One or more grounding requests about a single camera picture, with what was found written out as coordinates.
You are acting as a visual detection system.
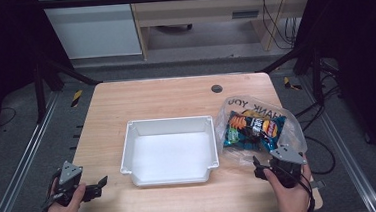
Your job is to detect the grey tape piece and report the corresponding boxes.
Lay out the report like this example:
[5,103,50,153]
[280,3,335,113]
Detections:
[310,179,326,191]

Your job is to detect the black floor cables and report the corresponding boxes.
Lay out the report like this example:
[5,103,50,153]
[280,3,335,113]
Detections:
[290,57,349,177]

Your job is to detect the yellow-handled tool right floor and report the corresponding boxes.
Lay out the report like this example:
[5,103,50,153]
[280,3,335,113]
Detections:
[282,75,303,92]

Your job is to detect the yellow-handled tool left floor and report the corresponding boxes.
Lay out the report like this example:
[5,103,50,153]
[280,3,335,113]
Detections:
[70,89,85,108]

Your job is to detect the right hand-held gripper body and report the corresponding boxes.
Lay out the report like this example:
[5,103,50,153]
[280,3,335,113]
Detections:
[267,143,310,190]

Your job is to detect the aluminium floor rail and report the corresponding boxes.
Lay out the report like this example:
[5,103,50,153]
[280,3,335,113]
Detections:
[0,90,68,212]
[297,70,376,212]

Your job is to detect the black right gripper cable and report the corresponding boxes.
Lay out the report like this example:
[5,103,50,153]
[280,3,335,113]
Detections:
[273,161,317,212]

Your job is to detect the black frame strut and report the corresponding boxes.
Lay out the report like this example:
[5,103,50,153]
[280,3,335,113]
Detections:
[257,42,326,109]
[31,54,105,125]

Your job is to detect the white plastic tray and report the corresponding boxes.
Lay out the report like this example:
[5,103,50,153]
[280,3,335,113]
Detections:
[116,114,221,189]

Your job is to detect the person's right hand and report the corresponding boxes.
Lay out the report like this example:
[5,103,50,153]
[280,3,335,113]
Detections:
[262,164,316,212]

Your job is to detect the yellow-handled tool floor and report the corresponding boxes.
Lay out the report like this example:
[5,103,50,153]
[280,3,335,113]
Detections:
[282,75,303,92]
[70,89,85,108]

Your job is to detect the thin black floor cable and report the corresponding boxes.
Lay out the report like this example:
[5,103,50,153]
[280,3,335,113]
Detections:
[0,105,18,129]

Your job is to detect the white cabinet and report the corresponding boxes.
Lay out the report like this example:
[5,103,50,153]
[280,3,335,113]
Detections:
[36,0,143,62]

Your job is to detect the dark blue chip bag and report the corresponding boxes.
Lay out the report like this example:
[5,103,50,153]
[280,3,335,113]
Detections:
[220,106,289,157]

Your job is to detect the light wooden desk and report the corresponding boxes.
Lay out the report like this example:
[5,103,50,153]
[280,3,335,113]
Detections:
[127,0,320,62]

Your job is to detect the black hanging cables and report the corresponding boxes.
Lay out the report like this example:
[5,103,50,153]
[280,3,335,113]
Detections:
[259,0,302,52]

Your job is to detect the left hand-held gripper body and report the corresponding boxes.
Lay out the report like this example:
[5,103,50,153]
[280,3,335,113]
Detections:
[51,158,88,209]

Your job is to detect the clear plastic bag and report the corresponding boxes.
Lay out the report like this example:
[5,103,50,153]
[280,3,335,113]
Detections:
[213,91,309,170]

